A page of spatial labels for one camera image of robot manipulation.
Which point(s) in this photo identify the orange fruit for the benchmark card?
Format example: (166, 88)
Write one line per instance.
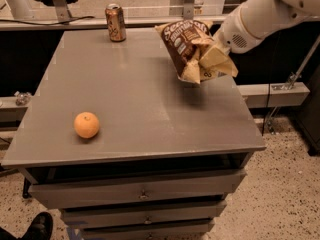
(86, 125)

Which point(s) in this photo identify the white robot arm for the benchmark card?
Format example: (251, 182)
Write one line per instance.
(243, 29)

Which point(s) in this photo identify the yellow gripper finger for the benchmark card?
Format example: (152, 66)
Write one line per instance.
(191, 69)
(214, 61)

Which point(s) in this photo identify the middle grey drawer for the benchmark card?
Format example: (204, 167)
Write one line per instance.
(144, 214)

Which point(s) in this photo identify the black shoe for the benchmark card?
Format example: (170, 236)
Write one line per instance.
(40, 228)

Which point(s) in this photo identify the grey metal rail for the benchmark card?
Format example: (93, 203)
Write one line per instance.
(82, 23)

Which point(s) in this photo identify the top grey drawer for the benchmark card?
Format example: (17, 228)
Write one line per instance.
(137, 189)

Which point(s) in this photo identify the orange soda can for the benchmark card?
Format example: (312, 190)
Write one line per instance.
(115, 22)

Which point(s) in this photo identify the bottom grey drawer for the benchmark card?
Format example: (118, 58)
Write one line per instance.
(148, 232)

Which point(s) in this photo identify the white pipe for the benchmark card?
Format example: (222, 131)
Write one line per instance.
(20, 9)

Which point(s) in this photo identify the grey drawer cabinet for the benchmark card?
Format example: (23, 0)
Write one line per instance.
(151, 123)

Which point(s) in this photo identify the brown chip bag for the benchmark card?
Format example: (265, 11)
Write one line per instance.
(182, 37)

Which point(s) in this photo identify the grey drawer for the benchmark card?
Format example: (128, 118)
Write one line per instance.
(148, 232)
(137, 189)
(144, 214)

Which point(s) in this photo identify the metal bracket post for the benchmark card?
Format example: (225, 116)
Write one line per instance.
(188, 9)

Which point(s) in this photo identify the small shiny metal object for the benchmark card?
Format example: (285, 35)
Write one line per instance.
(22, 98)

